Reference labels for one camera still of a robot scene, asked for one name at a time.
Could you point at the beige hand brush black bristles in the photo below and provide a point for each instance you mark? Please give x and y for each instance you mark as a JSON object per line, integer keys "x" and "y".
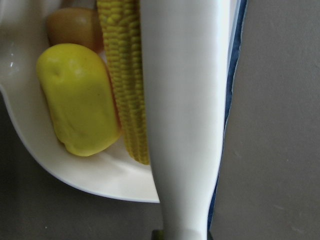
{"x": 185, "y": 58}

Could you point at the yellow corn cob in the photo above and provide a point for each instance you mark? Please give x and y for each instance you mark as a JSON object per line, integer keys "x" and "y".
{"x": 121, "y": 30}

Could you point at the tan ginger root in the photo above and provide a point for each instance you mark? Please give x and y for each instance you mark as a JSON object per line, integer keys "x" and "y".
{"x": 75, "y": 25}

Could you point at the beige plastic dustpan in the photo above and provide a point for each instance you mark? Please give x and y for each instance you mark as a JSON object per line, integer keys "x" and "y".
{"x": 112, "y": 173}

